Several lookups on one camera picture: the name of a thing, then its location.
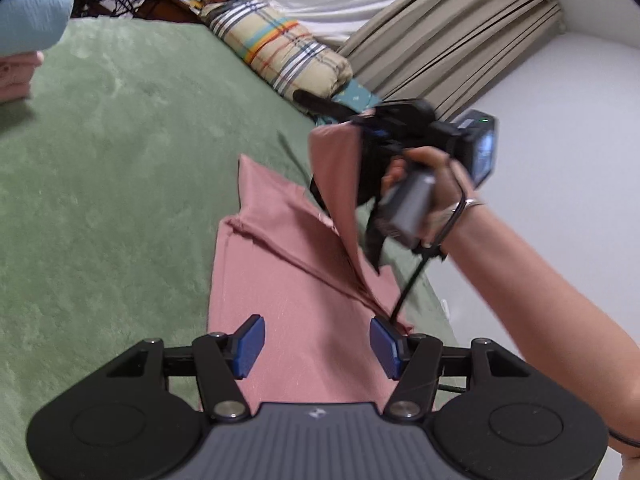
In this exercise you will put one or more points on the person's right hand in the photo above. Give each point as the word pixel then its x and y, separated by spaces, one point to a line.
pixel 445 185

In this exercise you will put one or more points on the light blue folded cloth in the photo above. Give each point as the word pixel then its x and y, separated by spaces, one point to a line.
pixel 30 15

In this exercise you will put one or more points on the person's right forearm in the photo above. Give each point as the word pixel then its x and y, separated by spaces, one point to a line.
pixel 540 300

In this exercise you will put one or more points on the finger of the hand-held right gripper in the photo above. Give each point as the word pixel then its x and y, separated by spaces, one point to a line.
pixel 377 240
pixel 325 107

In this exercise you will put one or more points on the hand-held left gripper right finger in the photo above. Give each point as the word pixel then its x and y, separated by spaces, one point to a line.
pixel 385 350

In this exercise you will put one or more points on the pink long-sleeved shirt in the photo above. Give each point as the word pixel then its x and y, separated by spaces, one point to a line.
pixel 300 300

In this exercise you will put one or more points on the wide beige curtain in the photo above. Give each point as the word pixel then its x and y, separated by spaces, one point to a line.
pixel 450 45

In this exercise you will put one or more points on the plaid folded quilt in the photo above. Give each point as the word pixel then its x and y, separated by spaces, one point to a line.
pixel 280 45

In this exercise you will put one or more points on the pink folded cloth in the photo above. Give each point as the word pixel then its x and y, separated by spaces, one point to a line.
pixel 15 77

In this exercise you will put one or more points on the teal floral folded quilt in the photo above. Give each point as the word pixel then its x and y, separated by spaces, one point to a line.
pixel 357 95

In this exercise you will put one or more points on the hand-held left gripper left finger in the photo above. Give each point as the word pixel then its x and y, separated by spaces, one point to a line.
pixel 250 352

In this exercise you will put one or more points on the small white box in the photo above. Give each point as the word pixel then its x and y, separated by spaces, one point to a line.
pixel 445 308

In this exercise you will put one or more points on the green bed blanket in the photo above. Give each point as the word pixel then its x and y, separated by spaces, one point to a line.
pixel 125 185

